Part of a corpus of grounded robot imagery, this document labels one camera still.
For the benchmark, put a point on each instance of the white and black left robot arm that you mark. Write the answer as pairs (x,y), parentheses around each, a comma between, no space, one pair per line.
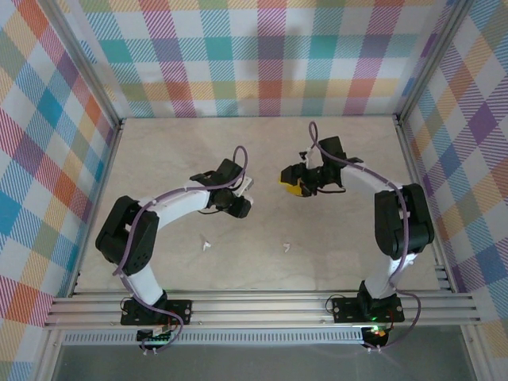
(178,206)

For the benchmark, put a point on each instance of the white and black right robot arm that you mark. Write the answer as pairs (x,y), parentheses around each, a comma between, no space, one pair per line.
(387,222)

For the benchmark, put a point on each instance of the left wrist camera with white mount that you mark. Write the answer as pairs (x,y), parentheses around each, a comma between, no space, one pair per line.
(247,184)

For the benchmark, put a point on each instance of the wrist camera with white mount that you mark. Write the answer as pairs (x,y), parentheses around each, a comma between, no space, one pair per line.
(311,158)
(247,184)

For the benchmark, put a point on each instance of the right wrist camera with white mount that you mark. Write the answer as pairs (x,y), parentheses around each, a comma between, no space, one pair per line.
(311,158)

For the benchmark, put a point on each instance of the aluminium side rail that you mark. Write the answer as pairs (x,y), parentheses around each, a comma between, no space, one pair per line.
(412,166)
(108,166)

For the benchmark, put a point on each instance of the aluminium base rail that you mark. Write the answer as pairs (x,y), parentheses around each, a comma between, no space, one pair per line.
(258,307)

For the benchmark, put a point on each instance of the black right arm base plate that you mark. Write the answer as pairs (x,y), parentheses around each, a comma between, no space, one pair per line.
(345,309)

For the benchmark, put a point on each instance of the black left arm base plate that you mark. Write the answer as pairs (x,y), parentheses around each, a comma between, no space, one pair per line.
(180,311)

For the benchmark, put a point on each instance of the aluminium frame post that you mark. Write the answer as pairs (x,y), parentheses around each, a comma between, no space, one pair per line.
(431,59)
(89,63)

